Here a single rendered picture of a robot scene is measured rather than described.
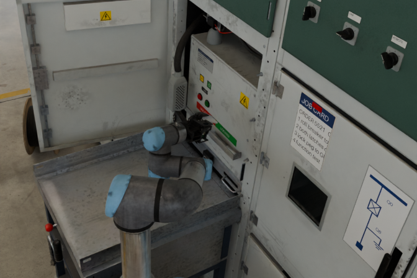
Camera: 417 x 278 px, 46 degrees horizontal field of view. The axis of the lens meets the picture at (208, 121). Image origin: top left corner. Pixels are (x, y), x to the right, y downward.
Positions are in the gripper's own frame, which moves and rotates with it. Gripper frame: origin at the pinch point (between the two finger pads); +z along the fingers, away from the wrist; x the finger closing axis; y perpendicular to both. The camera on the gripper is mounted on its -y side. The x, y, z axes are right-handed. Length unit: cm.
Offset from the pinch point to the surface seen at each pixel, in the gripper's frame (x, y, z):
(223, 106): 0.5, -5.6, 14.2
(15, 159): -121, -165, 25
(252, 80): 19.1, 7.7, 8.2
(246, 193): -25.4, 20.0, 9.1
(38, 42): 7, -69, -33
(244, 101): 9.9, 7.0, 8.1
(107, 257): -48, 1, -42
